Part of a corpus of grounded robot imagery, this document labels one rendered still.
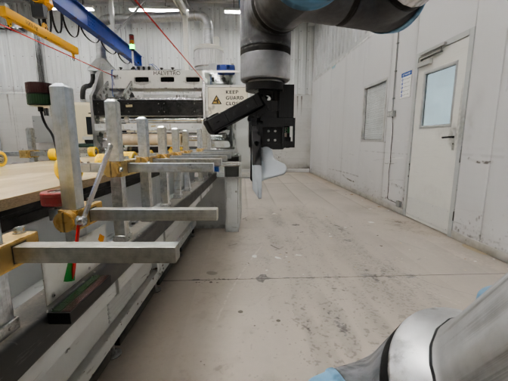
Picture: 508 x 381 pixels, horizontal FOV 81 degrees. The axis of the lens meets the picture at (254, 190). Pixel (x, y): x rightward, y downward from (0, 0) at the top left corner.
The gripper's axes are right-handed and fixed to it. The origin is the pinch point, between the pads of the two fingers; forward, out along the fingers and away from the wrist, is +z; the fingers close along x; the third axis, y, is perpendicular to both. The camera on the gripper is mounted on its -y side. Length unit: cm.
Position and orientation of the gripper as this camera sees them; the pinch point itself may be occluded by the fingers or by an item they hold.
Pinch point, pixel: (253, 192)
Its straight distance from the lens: 57.3
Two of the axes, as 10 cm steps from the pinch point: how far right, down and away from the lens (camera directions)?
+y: 10.0, -0.1, 0.4
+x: -0.4, -1.7, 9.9
